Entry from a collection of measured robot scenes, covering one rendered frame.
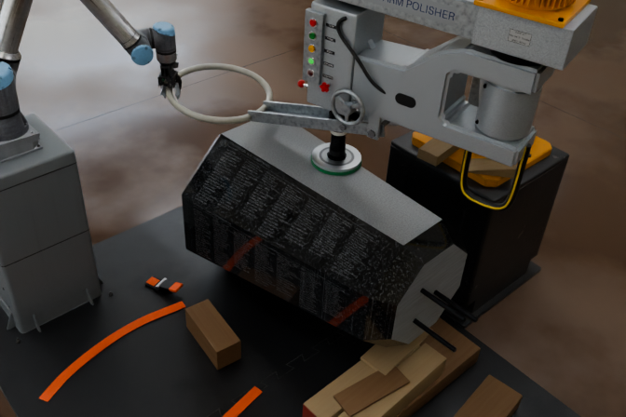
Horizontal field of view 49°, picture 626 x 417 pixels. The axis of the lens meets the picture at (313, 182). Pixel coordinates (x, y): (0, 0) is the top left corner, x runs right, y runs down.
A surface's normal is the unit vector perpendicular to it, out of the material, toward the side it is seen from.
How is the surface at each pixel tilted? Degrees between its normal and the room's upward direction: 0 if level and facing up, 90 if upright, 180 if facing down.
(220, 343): 0
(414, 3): 90
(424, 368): 0
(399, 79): 90
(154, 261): 0
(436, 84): 90
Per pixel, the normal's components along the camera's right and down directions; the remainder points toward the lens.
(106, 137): 0.05, -0.81
